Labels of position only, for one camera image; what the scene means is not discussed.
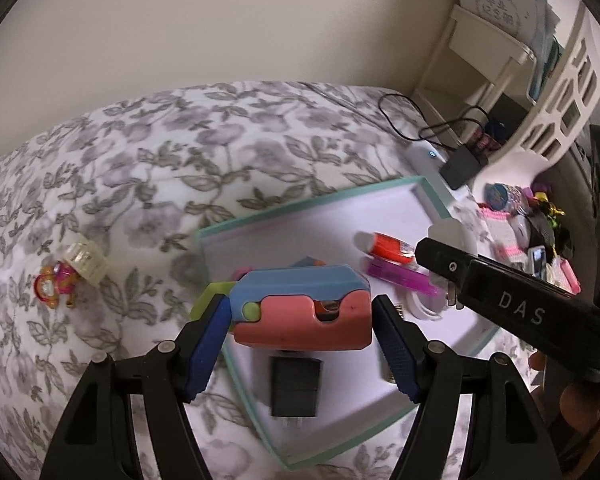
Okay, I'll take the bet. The black gold ornament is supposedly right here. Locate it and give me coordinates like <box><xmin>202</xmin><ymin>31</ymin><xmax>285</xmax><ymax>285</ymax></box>
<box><xmin>527</xmin><ymin>192</ymin><xmax>576</xmax><ymax>256</ymax></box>

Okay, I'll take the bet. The person's right hand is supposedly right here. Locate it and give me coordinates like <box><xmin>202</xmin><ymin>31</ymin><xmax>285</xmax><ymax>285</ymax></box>
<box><xmin>559</xmin><ymin>385</ymin><xmax>600</xmax><ymax>436</ymax></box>

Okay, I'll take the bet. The black smartphone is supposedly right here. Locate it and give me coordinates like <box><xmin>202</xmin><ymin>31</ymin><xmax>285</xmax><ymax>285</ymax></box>
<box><xmin>527</xmin><ymin>246</ymin><xmax>548</xmax><ymax>276</ymax></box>

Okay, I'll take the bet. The pink cartoon figure keychain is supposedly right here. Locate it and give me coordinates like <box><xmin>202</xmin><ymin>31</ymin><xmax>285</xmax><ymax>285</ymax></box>
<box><xmin>34</xmin><ymin>262</ymin><xmax>83</xmax><ymax>310</ymax></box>

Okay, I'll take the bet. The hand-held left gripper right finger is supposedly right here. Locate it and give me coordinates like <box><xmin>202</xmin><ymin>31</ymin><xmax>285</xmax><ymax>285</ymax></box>
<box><xmin>371</xmin><ymin>294</ymin><xmax>563</xmax><ymax>480</ymax></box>

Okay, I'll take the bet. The black corded power adapter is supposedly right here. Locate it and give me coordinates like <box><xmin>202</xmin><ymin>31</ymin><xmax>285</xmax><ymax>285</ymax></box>
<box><xmin>439</xmin><ymin>145</ymin><xmax>486</xmax><ymax>190</ymax></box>

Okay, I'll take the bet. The purple lighter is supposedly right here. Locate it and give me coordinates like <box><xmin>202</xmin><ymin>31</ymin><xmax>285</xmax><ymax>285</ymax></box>
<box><xmin>361</xmin><ymin>255</ymin><xmax>443</xmax><ymax>297</ymax></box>

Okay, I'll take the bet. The white ribbed plastic clip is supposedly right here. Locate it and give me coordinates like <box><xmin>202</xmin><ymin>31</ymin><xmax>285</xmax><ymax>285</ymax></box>
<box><xmin>62</xmin><ymin>241</ymin><xmax>108</xmax><ymax>286</ymax></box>

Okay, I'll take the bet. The silver wristwatch with blue dial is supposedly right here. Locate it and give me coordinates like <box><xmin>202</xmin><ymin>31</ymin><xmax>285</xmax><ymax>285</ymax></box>
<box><xmin>482</xmin><ymin>182</ymin><xmax>528</xmax><ymax>211</ymax></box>

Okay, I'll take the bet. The large coral blue toy knife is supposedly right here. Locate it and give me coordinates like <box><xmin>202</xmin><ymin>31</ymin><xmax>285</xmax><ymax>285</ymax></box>
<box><xmin>190</xmin><ymin>264</ymin><xmax>373</xmax><ymax>351</ymax></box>

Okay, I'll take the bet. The teal tray with white inside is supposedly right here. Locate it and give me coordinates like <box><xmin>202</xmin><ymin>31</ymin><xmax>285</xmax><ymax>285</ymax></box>
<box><xmin>196</xmin><ymin>176</ymin><xmax>503</xmax><ymax>471</ymax></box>

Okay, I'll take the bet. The grey floral blanket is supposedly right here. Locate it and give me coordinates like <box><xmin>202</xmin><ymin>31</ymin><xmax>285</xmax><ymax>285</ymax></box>
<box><xmin>0</xmin><ymin>80</ymin><xmax>546</xmax><ymax>480</ymax></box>

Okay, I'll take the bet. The white plug charger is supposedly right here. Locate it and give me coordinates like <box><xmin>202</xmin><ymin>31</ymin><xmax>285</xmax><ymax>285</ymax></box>
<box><xmin>427</xmin><ymin>217</ymin><xmax>480</xmax><ymax>311</ymax></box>

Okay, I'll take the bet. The small coral blue toy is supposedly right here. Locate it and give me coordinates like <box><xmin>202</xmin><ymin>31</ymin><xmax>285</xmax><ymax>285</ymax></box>
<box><xmin>287</xmin><ymin>255</ymin><xmax>327</xmax><ymax>270</ymax></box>

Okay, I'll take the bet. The white charging cable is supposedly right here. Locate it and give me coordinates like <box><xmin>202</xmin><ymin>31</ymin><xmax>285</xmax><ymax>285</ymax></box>
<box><xmin>397</xmin><ymin>290</ymin><xmax>456</xmax><ymax>322</ymax></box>

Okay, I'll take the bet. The orange stain remover bottle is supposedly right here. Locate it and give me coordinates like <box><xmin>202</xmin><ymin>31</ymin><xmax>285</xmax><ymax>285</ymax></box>
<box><xmin>355</xmin><ymin>230</ymin><xmax>421</xmax><ymax>266</ymax></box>

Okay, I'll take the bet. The white power strip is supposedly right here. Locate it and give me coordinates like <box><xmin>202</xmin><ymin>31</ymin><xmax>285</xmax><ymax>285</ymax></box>
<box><xmin>405</xmin><ymin>142</ymin><xmax>473</xmax><ymax>206</ymax></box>

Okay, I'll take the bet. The white shelf rack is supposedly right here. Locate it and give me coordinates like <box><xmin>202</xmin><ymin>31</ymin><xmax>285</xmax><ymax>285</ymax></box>
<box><xmin>412</xmin><ymin>5</ymin><xmax>538</xmax><ymax>156</ymax></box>

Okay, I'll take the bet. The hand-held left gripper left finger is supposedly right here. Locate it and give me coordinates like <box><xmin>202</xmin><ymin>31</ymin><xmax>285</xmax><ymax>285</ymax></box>
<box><xmin>39</xmin><ymin>292</ymin><xmax>233</xmax><ymax>480</ymax></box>

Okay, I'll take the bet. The black power cable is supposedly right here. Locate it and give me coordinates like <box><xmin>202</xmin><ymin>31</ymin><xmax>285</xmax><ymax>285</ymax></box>
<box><xmin>377</xmin><ymin>92</ymin><xmax>488</xmax><ymax>153</ymax></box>

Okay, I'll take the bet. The black cube plug adapter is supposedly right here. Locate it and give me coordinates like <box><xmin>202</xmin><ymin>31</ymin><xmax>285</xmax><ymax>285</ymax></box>
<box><xmin>269</xmin><ymin>355</ymin><xmax>325</xmax><ymax>428</ymax></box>

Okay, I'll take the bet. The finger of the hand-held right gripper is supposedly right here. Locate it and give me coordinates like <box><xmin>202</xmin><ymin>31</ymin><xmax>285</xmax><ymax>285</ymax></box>
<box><xmin>414</xmin><ymin>237</ymin><xmax>475</xmax><ymax>307</ymax></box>

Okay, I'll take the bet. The white lattice basket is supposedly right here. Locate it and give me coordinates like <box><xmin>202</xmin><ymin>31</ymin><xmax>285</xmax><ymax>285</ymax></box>
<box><xmin>485</xmin><ymin>0</ymin><xmax>600</xmax><ymax>181</ymax></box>

